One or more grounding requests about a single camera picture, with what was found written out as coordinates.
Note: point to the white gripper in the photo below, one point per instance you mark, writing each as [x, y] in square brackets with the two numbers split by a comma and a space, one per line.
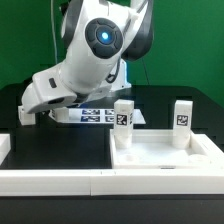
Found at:
[50, 89]

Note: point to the white square table top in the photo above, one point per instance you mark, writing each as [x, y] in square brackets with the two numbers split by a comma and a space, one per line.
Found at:
[153, 149]

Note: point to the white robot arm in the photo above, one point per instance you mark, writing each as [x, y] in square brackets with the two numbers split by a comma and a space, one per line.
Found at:
[97, 35]

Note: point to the sheet of fiducial markers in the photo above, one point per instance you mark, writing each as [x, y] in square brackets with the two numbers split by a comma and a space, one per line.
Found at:
[103, 116]

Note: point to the white left fence wall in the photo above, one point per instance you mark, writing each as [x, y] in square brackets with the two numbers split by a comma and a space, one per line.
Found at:
[5, 146]

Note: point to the white fence wall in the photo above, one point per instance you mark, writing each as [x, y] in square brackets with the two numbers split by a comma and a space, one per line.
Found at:
[110, 182]
[215, 154]
[5, 146]

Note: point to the white front fence wall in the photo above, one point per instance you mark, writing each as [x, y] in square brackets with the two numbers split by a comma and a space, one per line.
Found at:
[110, 182]

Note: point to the white right fence wall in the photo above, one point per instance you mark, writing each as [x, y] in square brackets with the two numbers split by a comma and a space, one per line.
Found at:
[215, 154]

